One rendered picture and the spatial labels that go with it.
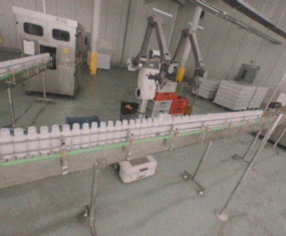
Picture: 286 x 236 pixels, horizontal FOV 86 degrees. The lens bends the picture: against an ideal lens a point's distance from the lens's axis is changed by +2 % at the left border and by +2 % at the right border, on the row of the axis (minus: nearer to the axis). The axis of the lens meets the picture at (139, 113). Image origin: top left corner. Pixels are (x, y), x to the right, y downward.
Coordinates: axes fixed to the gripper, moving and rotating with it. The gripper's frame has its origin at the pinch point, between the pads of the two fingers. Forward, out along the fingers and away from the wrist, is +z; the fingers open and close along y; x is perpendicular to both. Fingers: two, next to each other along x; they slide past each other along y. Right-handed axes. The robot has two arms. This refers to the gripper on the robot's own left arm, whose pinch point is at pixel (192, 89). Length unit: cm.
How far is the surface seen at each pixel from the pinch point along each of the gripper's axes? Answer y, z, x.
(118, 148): -20, 43, 87
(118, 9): 1183, -277, -381
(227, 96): 242, 87, -541
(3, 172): -20, 45, 154
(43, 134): -17, 26, 135
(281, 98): 31, 22, -388
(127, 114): 129, 88, -1
